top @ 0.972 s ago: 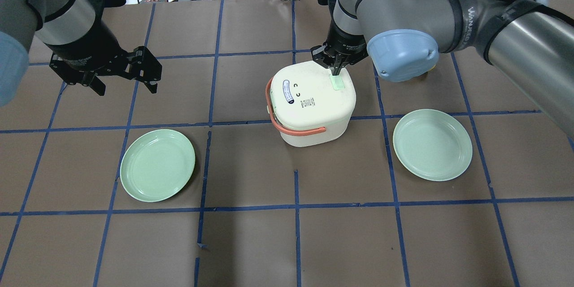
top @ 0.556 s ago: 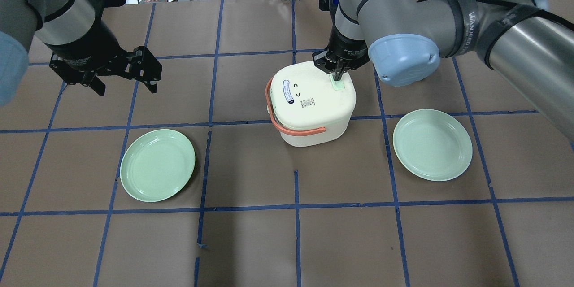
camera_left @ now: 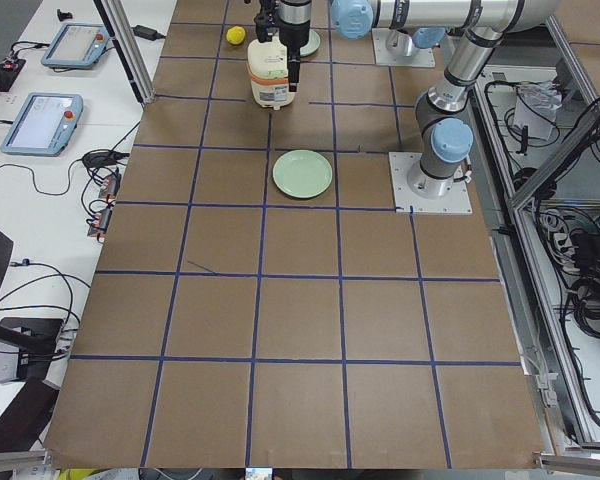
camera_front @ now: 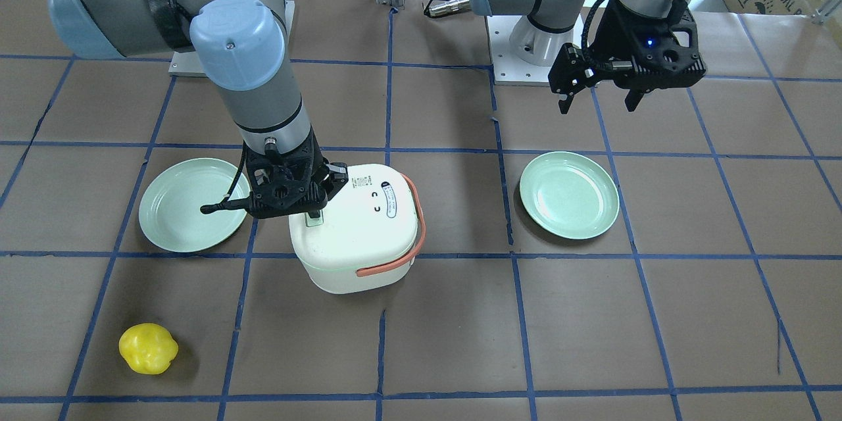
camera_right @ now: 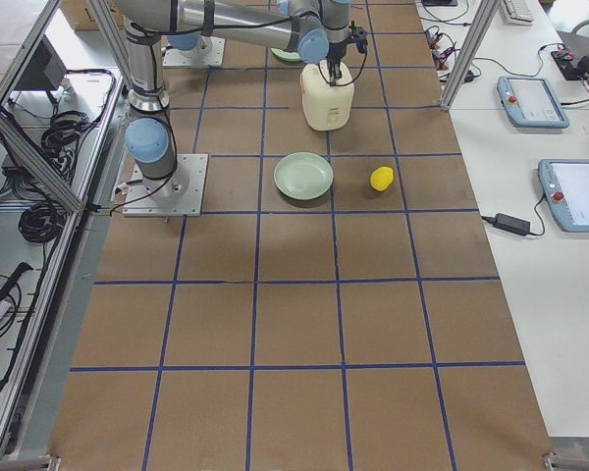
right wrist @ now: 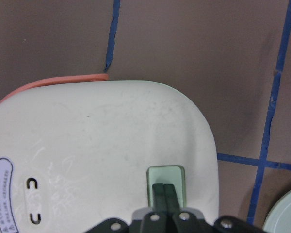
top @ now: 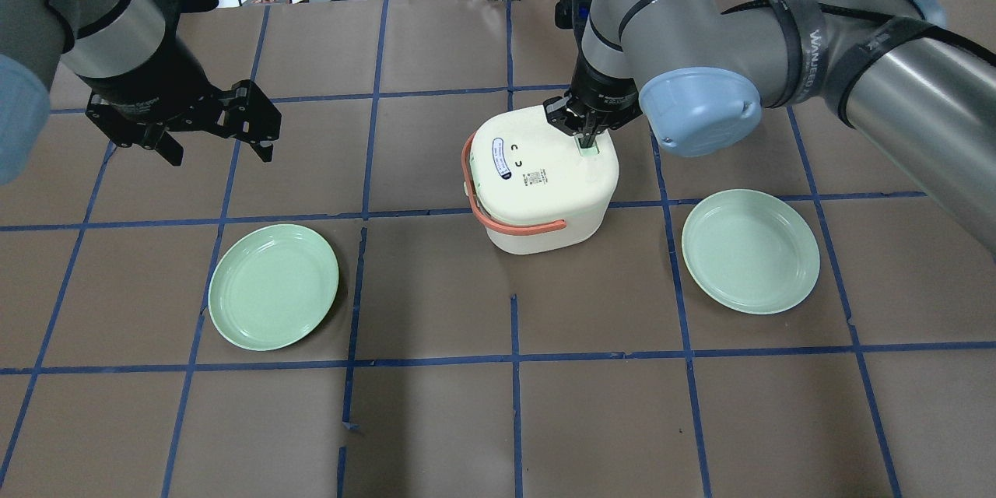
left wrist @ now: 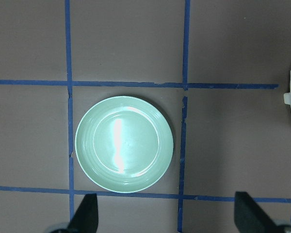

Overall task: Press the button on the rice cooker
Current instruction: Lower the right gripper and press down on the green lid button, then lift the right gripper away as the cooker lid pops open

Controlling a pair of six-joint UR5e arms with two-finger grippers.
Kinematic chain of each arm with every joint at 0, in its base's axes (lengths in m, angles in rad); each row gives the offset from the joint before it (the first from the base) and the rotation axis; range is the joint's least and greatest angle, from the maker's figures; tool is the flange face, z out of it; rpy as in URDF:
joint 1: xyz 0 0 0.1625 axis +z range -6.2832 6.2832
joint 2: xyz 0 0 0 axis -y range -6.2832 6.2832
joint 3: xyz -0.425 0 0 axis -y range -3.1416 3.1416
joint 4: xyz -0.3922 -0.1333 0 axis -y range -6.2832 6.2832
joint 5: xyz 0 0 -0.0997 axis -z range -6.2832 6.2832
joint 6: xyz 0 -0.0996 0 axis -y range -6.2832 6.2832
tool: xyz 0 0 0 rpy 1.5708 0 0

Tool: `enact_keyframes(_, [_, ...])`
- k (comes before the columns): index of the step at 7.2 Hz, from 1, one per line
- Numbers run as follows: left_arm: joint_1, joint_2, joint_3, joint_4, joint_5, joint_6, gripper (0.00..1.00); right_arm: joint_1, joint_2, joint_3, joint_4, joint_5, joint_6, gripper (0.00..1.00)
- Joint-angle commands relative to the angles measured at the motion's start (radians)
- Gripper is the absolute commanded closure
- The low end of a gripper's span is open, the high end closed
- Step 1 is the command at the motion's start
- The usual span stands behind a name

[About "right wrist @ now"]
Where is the orange object behind cooker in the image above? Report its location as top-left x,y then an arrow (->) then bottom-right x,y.
0,73 -> 109,104

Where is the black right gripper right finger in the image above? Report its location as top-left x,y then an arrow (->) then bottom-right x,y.
163,184 -> 208,233

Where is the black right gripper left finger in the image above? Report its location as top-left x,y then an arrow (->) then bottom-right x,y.
141,183 -> 167,233

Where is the white rice cooker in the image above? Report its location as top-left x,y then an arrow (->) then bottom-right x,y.
0,81 -> 219,233

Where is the pale green plate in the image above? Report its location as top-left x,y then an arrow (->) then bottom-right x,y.
263,190 -> 291,233

